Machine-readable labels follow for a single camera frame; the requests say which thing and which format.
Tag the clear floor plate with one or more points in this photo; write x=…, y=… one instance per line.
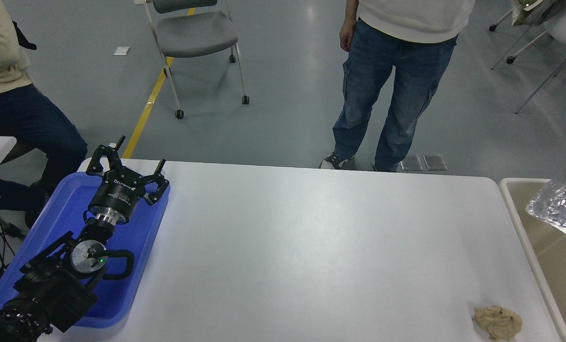
x=435, y=162
x=411, y=163

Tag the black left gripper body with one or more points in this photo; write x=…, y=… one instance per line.
x=116, y=197

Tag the grey wheeled chair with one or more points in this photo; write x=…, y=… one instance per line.
x=195, y=33

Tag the standing person's hand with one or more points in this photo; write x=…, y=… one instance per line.
x=347, y=37

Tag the seated person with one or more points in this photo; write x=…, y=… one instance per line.
x=7, y=114

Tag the standing person's forearm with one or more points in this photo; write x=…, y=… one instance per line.
x=352, y=9

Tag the silver foil tray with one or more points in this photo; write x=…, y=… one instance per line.
x=565, y=204

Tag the standing person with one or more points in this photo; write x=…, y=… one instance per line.
x=397, y=71

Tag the blue plastic tray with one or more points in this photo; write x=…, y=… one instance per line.
x=135, y=237

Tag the large pale bin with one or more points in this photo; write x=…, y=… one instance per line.
x=553, y=285

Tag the crumpled tan paper ball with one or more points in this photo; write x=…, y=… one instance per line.
x=499, y=323

